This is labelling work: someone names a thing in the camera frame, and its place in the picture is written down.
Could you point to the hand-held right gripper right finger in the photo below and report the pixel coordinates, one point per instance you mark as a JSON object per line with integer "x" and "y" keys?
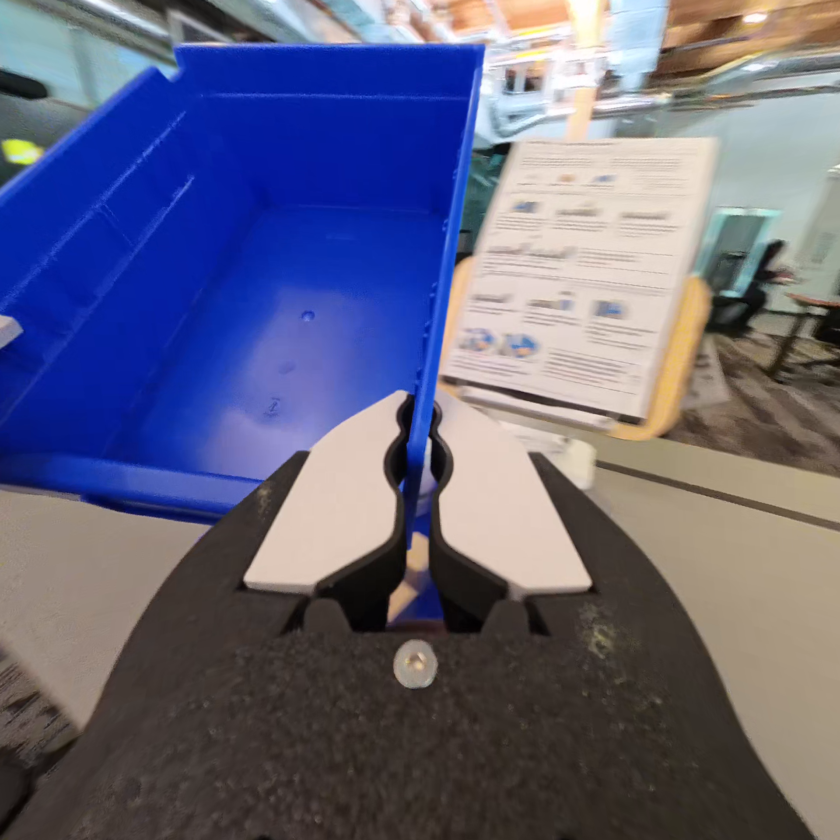
{"x": 512, "y": 518}

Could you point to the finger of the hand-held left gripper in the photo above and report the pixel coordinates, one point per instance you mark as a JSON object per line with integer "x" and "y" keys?
{"x": 9, "y": 331}

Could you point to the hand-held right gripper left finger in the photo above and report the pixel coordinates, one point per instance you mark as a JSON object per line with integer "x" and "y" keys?
{"x": 328, "y": 512}

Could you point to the blue plastic bin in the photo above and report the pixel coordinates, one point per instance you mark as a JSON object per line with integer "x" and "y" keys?
{"x": 262, "y": 262}

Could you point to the yellow object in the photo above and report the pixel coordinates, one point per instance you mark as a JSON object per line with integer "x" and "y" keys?
{"x": 19, "y": 152}

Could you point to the wooden board stand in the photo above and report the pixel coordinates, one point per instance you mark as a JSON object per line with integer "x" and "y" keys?
{"x": 689, "y": 348}

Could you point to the printed instruction board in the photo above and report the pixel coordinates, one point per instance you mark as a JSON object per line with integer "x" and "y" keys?
{"x": 590, "y": 262}

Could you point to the round brown table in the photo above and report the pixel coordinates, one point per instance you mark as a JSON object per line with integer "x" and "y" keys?
{"x": 814, "y": 305}

